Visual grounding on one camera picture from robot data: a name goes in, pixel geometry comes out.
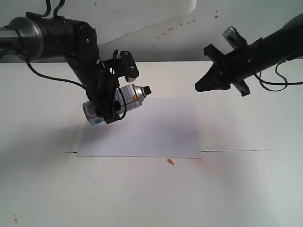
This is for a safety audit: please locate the white backdrop sheet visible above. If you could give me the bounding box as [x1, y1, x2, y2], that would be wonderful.
[0, 0, 197, 63]

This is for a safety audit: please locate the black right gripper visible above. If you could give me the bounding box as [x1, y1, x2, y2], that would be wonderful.
[195, 39, 262, 96]

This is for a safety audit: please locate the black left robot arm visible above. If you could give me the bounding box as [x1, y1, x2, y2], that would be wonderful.
[0, 12, 133, 124]

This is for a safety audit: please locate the silver spray can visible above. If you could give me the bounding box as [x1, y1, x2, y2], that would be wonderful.
[82, 84, 152, 125]

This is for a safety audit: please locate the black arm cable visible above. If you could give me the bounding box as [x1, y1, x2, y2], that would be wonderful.
[0, 0, 127, 120]
[254, 59, 303, 92]

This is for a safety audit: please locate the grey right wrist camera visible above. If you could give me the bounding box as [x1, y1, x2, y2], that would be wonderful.
[222, 26, 248, 50]

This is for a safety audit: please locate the white paper sheet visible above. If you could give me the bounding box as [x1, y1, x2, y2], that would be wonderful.
[78, 97, 202, 158]

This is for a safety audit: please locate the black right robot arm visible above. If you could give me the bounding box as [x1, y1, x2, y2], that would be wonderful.
[195, 14, 303, 96]

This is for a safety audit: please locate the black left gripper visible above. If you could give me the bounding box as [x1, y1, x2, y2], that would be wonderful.
[66, 55, 125, 124]

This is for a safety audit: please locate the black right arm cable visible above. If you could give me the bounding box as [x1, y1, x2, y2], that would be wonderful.
[254, 59, 303, 92]

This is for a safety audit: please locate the small orange fragment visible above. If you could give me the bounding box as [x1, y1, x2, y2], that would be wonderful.
[167, 159, 175, 166]

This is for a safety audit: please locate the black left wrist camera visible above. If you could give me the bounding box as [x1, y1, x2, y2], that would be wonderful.
[104, 49, 139, 83]

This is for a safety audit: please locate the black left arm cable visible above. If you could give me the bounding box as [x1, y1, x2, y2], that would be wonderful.
[0, 0, 127, 120]

